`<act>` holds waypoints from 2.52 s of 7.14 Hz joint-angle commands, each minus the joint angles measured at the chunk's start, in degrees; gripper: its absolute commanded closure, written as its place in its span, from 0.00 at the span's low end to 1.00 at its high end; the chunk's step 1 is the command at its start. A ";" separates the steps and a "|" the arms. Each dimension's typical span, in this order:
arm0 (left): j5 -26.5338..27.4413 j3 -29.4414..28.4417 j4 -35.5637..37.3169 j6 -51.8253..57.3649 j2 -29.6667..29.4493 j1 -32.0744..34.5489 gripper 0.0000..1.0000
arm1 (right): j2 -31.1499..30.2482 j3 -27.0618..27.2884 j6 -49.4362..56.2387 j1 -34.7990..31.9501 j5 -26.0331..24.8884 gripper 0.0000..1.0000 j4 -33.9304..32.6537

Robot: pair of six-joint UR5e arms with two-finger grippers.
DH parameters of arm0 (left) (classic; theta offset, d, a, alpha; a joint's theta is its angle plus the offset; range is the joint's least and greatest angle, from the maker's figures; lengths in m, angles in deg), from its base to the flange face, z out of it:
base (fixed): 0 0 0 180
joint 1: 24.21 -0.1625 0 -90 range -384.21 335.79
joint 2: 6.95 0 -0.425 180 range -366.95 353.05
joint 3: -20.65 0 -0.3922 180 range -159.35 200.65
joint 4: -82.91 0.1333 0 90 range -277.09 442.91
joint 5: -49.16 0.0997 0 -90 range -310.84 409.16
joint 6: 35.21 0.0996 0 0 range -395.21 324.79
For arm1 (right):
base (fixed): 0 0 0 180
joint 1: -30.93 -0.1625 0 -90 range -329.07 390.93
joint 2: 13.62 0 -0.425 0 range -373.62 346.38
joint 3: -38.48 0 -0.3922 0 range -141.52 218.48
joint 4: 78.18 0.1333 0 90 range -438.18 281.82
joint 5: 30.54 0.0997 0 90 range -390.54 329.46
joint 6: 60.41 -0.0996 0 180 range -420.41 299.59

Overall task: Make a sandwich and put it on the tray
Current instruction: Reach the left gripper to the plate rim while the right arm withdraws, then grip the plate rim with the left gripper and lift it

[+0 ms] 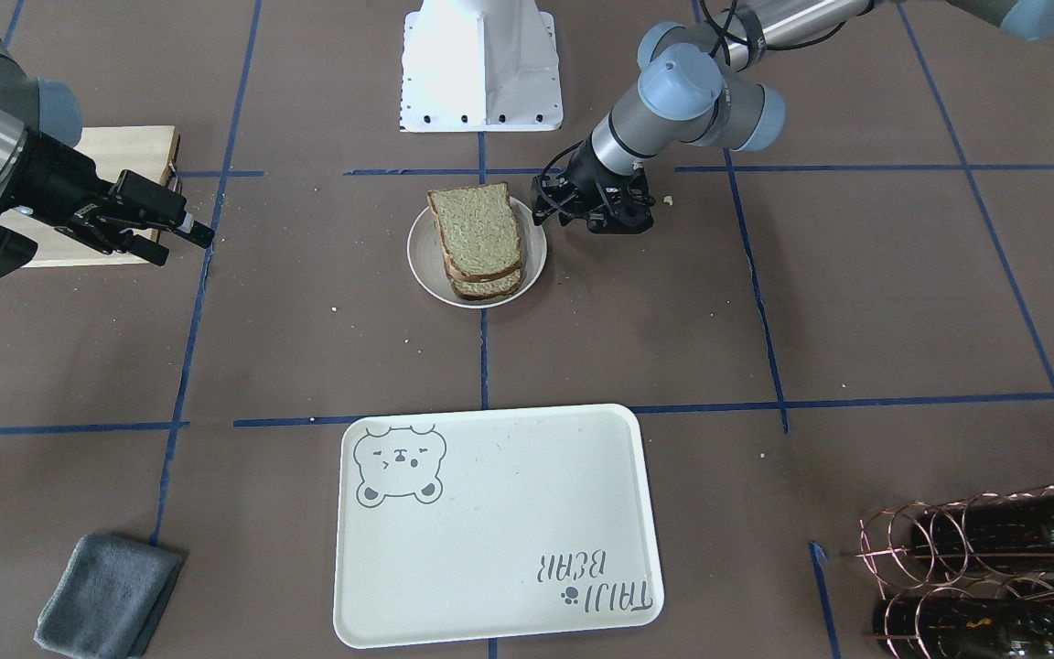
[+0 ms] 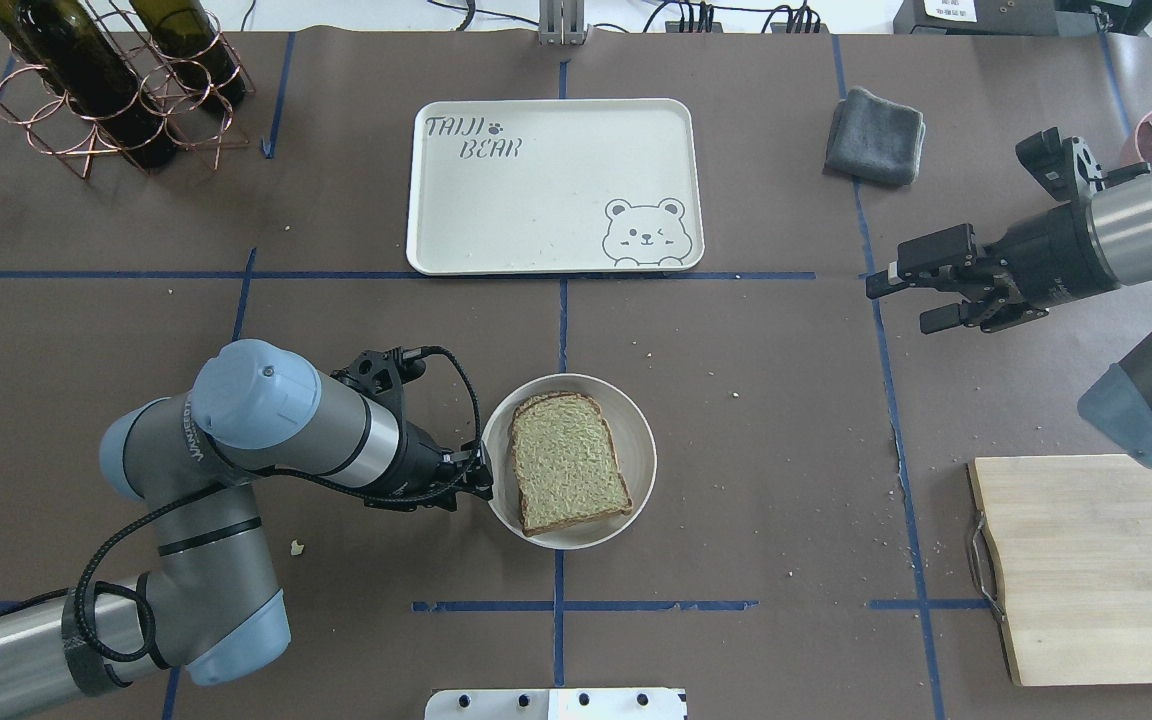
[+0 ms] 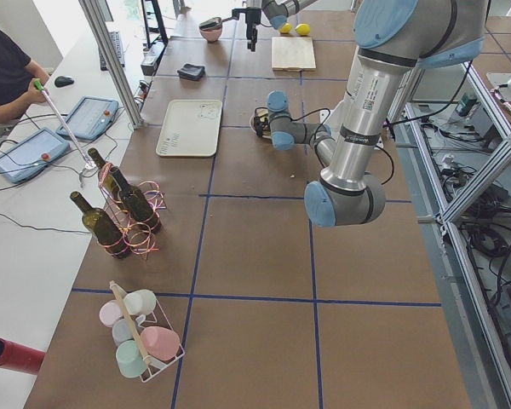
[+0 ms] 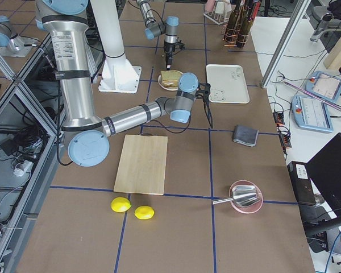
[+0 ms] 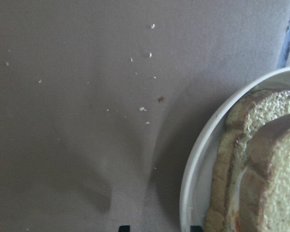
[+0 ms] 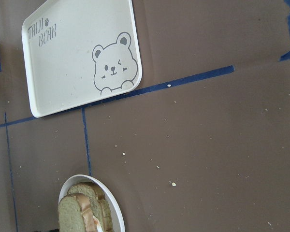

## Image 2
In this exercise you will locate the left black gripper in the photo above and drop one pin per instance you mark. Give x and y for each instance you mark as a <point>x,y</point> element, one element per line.
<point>422,466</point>

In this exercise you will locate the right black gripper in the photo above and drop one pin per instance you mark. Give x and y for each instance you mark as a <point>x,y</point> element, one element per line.
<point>1048,252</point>

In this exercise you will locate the bread slice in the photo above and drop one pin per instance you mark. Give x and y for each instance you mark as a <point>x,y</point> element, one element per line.
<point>566,465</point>

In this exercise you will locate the white round plate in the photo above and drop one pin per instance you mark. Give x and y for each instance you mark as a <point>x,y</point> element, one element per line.
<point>632,436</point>

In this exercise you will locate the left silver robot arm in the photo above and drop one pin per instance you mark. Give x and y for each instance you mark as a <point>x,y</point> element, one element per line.
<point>192,584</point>

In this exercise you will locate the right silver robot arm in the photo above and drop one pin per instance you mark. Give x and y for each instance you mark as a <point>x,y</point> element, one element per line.
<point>1117,401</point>

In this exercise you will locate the white bear tray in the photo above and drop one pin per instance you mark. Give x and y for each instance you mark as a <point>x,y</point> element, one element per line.
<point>554,186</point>

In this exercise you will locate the grey folded cloth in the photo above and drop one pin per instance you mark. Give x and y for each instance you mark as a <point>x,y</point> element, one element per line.
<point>875,139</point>

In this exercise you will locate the black computer box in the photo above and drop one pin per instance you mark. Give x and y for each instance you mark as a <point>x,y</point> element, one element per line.
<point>1007,18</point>

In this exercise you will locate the wooden cutting board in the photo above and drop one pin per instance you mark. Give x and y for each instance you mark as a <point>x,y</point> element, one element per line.
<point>1070,541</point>

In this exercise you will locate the dark wine bottle right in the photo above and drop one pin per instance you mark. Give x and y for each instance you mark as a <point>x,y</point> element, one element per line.
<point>183,30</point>

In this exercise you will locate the dark wine bottle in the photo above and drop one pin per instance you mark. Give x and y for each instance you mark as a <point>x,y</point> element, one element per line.
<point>183,30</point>
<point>67,42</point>

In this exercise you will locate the dark wine bottle left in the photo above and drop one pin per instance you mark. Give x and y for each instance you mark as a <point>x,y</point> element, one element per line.
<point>67,42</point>

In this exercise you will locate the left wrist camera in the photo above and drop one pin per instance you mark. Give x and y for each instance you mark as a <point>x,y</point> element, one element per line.
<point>382,375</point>

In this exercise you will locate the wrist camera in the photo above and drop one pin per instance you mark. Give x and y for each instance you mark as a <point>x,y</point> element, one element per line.
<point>382,375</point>
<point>1063,166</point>

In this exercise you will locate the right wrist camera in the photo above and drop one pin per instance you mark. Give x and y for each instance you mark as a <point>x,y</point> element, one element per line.
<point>1063,166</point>

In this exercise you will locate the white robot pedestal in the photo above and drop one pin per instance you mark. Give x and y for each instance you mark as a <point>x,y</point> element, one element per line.
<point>559,703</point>

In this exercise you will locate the aluminium frame post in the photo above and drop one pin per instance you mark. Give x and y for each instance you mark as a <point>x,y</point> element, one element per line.
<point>562,23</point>

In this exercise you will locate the copper wire bottle rack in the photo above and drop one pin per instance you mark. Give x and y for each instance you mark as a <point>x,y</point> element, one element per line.
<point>141,81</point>

